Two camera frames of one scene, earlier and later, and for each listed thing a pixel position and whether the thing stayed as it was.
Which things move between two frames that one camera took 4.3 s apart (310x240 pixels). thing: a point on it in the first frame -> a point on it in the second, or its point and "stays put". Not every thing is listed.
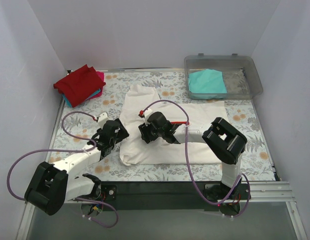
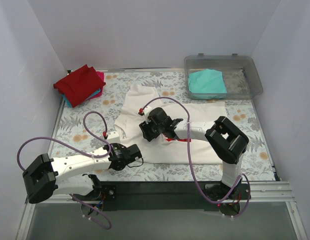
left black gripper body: [120, 130] -> [134, 152]
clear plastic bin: [221, 77] stays put
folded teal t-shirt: [67, 101] stays put
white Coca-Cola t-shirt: [135, 150] stays put
